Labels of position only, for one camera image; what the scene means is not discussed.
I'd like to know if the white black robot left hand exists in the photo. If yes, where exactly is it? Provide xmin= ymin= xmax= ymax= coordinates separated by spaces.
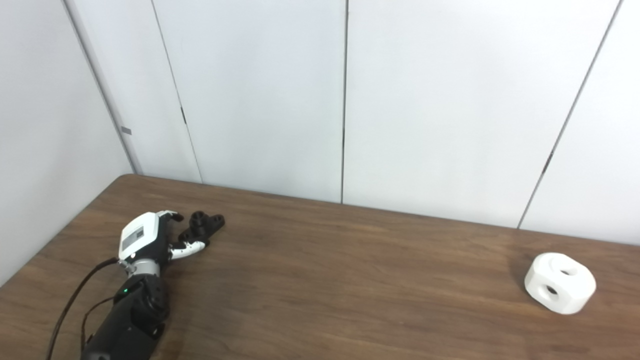
xmin=118 ymin=210 xmax=208 ymax=276

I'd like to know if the black flanged holder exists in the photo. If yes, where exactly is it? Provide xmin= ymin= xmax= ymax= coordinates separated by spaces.
xmin=178 ymin=210 xmax=226 ymax=247

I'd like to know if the round white piece with holes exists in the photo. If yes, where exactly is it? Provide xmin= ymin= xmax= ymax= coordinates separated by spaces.
xmin=524 ymin=252 xmax=597 ymax=315

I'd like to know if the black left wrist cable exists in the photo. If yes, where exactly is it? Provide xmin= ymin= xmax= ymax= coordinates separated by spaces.
xmin=46 ymin=257 xmax=126 ymax=360

